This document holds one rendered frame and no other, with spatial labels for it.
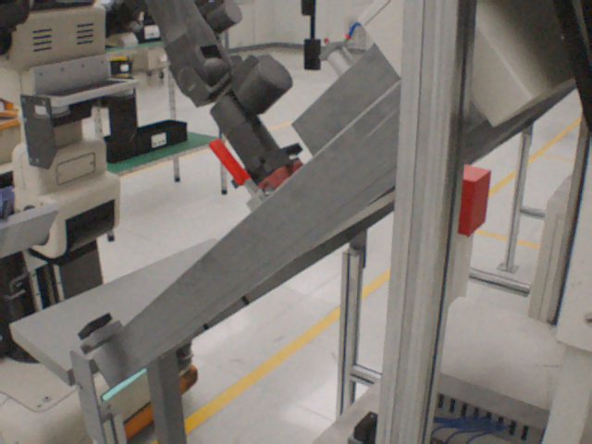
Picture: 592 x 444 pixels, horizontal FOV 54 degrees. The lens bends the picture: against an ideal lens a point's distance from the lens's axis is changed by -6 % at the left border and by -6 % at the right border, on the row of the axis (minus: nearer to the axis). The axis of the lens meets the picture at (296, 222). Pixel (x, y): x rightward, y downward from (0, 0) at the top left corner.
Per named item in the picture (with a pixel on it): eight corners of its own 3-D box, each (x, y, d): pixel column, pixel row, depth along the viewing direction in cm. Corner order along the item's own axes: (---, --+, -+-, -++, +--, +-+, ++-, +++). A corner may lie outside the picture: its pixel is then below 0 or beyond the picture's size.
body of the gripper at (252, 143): (307, 152, 87) (278, 110, 88) (262, 168, 80) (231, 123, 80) (281, 175, 92) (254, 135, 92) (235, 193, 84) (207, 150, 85)
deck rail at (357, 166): (112, 388, 91) (91, 355, 92) (121, 383, 92) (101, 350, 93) (475, 122, 44) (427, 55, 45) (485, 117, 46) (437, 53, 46)
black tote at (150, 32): (102, 49, 290) (100, 27, 286) (81, 48, 300) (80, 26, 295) (184, 38, 333) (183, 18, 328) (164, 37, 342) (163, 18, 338)
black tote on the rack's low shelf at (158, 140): (112, 164, 313) (110, 143, 309) (92, 159, 322) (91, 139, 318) (189, 141, 356) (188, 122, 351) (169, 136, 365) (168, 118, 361)
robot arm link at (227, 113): (223, 106, 91) (198, 111, 86) (251, 78, 87) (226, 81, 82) (248, 143, 90) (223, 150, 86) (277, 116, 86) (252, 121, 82)
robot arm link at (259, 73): (211, 69, 92) (174, 78, 85) (255, 19, 85) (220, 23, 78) (256, 130, 91) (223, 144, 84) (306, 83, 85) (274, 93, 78)
